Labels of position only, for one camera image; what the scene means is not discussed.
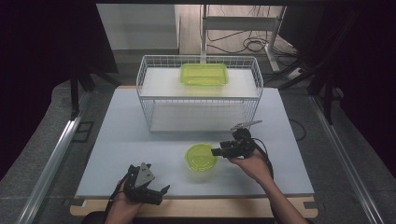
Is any aluminium rail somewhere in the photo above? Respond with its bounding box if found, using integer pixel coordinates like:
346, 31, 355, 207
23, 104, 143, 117
308, 93, 387, 224
14, 92, 92, 224

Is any white wire two-tier rack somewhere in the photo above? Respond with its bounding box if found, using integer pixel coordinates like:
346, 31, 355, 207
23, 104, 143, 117
135, 54, 264, 134

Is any white cabinet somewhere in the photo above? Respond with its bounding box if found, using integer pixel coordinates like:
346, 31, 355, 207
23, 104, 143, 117
95, 3, 182, 52

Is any thin black floor cable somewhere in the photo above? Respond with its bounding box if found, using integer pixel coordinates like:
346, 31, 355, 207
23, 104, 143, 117
289, 118, 308, 143

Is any round green plastic container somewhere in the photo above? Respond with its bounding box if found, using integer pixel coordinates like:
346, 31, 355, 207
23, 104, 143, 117
184, 142, 219, 173

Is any white metal desk frame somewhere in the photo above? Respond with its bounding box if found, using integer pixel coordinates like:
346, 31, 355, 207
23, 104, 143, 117
200, 4, 288, 73

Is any white power strip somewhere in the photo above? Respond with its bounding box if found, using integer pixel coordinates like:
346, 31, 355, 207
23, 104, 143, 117
285, 66, 304, 81

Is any dark curtain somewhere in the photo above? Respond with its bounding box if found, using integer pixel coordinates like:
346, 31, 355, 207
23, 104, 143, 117
0, 0, 120, 181
311, 0, 396, 178

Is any rectangular green plastic container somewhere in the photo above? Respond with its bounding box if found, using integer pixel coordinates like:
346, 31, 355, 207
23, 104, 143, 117
179, 63, 230, 88

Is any black floor cables bundle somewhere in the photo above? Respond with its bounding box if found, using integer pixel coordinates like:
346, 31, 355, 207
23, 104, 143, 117
206, 28, 298, 57

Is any black floor bracket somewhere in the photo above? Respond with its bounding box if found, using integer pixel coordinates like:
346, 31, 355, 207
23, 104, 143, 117
71, 120, 95, 144

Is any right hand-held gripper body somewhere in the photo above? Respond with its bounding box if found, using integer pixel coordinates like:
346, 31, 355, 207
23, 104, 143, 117
229, 119, 263, 159

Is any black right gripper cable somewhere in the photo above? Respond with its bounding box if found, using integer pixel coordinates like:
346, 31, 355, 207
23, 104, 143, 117
251, 137, 281, 224

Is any person's left hand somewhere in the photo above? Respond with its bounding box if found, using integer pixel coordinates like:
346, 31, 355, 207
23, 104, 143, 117
106, 179, 145, 218

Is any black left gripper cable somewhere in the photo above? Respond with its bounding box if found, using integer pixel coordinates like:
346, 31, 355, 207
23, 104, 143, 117
105, 171, 131, 217

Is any person's right hand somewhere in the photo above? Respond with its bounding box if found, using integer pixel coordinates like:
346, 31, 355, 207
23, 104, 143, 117
226, 148, 276, 187

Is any black metal stand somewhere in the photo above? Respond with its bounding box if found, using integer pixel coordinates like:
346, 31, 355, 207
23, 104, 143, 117
68, 60, 123, 121
264, 6, 365, 126

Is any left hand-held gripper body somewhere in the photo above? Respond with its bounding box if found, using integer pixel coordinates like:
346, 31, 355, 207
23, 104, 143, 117
124, 161, 163, 205

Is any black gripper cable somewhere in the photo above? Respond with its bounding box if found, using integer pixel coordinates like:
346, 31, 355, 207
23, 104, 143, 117
251, 137, 281, 224
105, 171, 131, 217

